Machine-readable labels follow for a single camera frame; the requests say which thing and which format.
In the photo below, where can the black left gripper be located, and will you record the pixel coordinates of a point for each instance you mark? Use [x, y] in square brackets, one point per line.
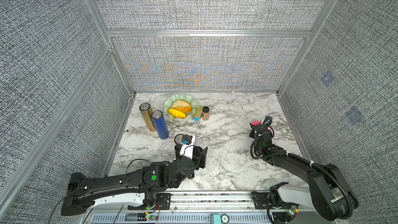
[202, 160]

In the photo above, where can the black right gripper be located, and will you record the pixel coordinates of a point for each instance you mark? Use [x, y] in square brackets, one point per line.
[252, 132]

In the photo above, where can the pink cloth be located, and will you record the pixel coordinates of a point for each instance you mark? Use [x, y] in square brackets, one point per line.
[259, 127]

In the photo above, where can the blue thermos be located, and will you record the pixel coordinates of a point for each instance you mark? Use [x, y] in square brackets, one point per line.
[160, 124]

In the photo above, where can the gold gradient thermos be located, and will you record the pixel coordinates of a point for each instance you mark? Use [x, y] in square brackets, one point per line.
[146, 112]

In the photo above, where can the white thermos black lid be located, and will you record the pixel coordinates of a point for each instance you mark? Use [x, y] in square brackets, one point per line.
[199, 171]

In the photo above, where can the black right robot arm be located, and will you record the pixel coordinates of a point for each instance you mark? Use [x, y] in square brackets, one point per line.
[327, 190]

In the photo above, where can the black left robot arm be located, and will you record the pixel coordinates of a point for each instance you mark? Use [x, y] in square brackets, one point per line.
[156, 177]

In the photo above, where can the pink thermos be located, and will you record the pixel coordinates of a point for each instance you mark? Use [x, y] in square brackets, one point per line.
[179, 138]

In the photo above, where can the small brown spice jar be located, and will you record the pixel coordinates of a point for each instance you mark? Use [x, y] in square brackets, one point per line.
[205, 113]

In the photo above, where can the yellow banana toy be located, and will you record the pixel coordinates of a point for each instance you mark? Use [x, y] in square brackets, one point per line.
[176, 113]

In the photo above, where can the orange bread bun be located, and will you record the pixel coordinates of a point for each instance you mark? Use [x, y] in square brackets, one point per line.
[182, 106]

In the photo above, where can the green scalloped plate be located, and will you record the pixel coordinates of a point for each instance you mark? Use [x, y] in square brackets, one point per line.
[177, 97]

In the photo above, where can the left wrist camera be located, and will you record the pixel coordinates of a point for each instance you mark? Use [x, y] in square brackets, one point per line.
[187, 146]

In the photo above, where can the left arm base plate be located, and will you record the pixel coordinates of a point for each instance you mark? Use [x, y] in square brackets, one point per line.
[158, 201]

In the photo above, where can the aluminium front rail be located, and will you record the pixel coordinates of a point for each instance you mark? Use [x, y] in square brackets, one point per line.
[194, 207]

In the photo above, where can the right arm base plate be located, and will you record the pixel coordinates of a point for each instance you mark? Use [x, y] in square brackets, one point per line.
[264, 200]

